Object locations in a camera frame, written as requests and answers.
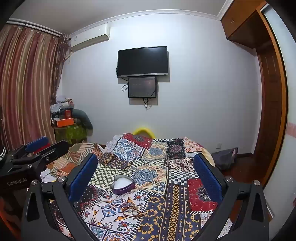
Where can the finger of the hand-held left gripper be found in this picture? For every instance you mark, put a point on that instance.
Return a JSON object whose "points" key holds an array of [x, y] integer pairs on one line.
{"points": [[54, 150], [37, 143]]}

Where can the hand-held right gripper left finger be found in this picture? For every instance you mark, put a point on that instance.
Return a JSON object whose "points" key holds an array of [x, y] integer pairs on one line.
{"points": [[83, 177]]}

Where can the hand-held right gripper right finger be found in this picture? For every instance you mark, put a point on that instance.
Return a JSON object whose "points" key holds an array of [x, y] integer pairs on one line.
{"points": [[205, 176]]}

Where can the purple heart-shaped tin box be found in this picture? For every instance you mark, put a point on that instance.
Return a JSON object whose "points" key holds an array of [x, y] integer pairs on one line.
{"points": [[122, 184]]}

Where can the striped orange quilt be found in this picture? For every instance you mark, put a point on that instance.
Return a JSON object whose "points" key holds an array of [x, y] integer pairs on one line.
{"points": [[76, 157]]}

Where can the green patterned cloth cover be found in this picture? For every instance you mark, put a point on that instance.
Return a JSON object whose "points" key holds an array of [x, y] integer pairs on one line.
{"points": [[71, 134]]}

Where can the dark bag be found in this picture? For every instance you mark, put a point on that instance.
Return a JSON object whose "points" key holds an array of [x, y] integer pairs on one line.
{"points": [[223, 158]]}

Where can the white and blue cloth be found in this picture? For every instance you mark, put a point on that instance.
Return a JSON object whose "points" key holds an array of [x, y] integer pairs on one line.
{"points": [[47, 177]]}

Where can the orange box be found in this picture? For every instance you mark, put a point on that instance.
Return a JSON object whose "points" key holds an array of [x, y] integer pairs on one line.
{"points": [[65, 122]]}

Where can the pile of small clutter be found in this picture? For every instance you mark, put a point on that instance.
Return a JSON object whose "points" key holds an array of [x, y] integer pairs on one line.
{"points": [[61, 107]]}

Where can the grey plush cushion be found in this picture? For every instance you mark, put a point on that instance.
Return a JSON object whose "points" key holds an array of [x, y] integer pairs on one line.
{"points": [[85, 120]]}

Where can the colourful patchwork print blanket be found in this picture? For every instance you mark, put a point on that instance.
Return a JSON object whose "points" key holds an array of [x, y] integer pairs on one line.
{"points": [[161, 185]]}

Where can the striped red curtain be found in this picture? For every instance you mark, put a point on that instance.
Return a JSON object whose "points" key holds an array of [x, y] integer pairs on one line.
{"points": [[25, 88]]}

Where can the yellow plastic object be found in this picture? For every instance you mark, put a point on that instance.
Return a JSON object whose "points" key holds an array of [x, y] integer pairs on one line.
{"points": [[142, 131]]}

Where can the wooden wardrobe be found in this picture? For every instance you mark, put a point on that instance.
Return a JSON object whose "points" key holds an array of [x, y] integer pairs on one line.
{"points": [[268, 92]]}

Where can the white air conditioner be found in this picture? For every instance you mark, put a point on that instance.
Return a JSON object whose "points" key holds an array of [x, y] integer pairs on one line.
{"points": [[89, 37]]}

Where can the white wall socket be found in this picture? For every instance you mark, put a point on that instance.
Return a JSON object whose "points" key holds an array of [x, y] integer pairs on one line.
{"points": [[218, 145]]}

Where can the small black wall monitor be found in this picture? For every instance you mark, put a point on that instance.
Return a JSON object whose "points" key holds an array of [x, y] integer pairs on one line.
{"points": [[142, 87]]}

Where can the curtain rail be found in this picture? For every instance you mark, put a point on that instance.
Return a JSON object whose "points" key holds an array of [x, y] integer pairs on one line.
{"points": [[34, 27]]}

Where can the black wall television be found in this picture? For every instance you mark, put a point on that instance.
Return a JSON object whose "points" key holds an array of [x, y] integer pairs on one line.
{"points": [[142, 61]]}

